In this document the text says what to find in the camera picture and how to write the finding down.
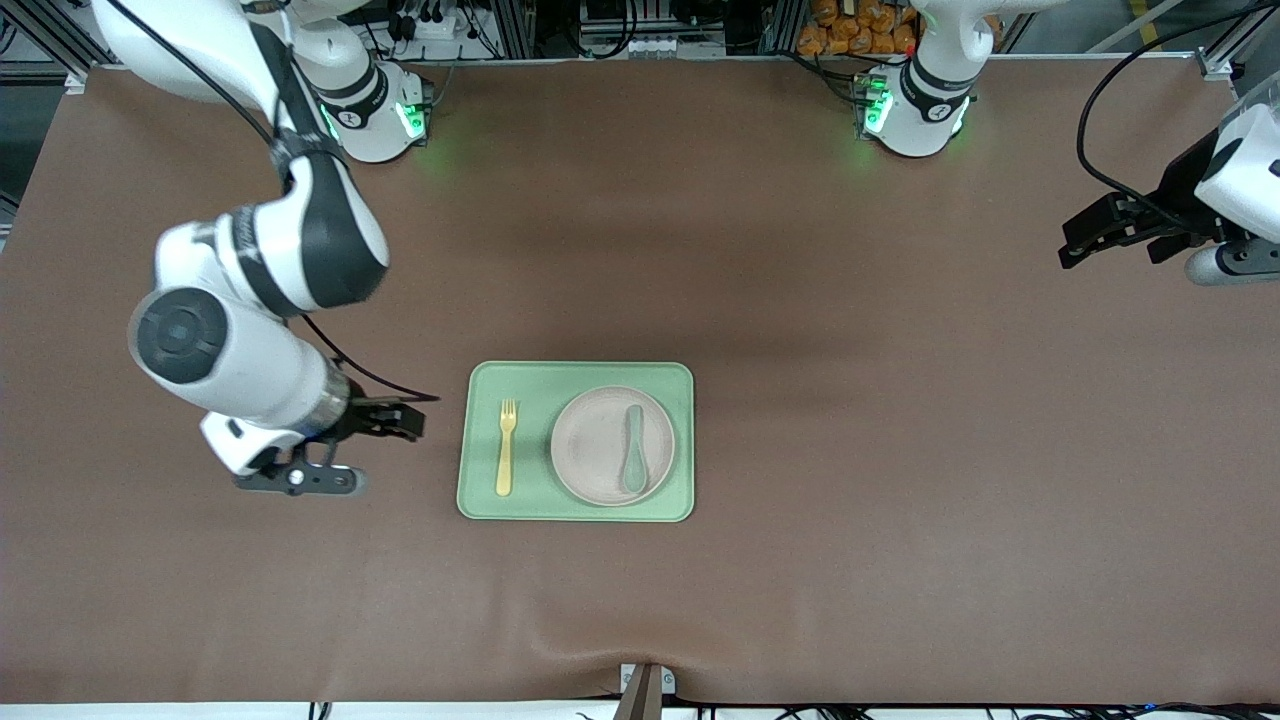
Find yellow plastic fork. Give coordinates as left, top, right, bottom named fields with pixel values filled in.
left=497, top=399, right=519, bottom=497

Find round beige plate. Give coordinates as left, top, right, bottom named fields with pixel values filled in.
left=550, top=386, right=677, bottom=508

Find teal plastic spoon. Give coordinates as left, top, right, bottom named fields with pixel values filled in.
left=622, top=404, right=647, bottom=495

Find light green rectangular tray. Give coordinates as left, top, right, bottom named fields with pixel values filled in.
left=457, top=361, right=695, bottom=523

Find orange snack bags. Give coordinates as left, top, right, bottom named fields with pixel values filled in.
left=797, top=0, right=919, bottom=57

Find grey metal table clamp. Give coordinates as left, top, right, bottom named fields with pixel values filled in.
left=616, top=663, right=677, bottom=720

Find white power strip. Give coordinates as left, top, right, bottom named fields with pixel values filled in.
left=395, top=0, right=483, bottom=43

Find brown table mat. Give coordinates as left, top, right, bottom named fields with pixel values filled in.
left=0, top=58, right=1280, bottom=706

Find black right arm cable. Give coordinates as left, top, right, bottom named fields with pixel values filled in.
left=105, top=0, right=442, bottom=404

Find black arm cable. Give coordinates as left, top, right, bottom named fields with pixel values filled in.
left=1077, top=5, right=1266, bottom=216
left=105, top=0, right=442, bottom=404

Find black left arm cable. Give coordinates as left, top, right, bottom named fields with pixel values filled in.
left=1077, top=5, right=1266, bottom=216

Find silver aluminium frame rail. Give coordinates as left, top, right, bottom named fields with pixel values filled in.
left=18, top=0, right=111, bottom=93
left=1195, top=0, right=1280, bottom=81

